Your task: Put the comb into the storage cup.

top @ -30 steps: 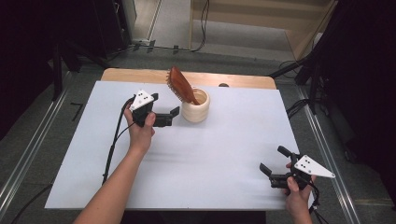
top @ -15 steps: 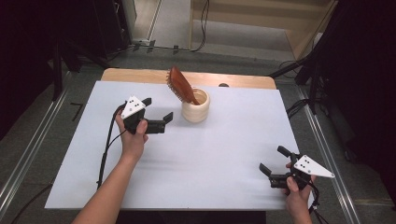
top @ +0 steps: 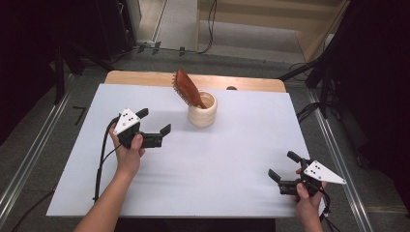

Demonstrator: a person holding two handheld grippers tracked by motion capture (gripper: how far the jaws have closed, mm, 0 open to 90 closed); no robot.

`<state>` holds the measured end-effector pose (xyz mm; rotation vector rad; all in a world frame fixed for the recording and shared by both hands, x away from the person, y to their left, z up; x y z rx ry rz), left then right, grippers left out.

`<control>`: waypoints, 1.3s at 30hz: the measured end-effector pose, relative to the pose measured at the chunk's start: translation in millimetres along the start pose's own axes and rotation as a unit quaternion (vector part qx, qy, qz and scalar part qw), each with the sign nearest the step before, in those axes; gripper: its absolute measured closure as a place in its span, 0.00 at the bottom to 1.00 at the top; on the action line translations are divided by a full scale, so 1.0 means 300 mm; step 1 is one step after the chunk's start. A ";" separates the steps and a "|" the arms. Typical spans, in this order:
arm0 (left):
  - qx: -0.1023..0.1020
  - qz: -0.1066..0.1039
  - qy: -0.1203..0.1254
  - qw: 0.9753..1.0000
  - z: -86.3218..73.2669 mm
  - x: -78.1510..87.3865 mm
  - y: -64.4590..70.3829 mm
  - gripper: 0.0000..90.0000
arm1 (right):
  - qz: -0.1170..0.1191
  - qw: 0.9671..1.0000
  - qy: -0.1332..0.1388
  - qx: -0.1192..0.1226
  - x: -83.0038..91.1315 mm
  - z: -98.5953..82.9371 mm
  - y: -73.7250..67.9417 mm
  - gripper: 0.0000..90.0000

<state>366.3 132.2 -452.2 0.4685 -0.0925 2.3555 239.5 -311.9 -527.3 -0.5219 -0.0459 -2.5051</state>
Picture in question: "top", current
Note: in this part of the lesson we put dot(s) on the person's right hand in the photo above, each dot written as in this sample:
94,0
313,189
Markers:
309,208

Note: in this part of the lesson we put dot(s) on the cream ribbed holder cup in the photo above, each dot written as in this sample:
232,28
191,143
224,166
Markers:
202,116

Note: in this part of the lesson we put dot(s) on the metal floor rail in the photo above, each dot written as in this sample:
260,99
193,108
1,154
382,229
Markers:
29,161
341,167

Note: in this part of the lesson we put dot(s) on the wooden table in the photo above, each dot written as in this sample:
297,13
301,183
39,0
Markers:
145,78

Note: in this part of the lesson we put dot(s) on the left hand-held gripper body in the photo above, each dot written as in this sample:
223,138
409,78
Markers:
129,124

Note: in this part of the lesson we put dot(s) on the beige wooden cabinet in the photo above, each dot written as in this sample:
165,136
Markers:
257,19

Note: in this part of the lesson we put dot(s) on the black stand post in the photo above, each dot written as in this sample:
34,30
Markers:
59,74

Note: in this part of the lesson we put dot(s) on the wooden paddle hairbrush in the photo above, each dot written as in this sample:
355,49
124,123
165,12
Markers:
187,87

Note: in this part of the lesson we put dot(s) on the white table board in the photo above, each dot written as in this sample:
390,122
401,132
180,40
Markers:
209,167

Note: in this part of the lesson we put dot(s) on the person's left hand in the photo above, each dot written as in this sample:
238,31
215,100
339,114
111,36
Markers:
127,159

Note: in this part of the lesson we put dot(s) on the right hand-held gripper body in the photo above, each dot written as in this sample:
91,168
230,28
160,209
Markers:
317,172

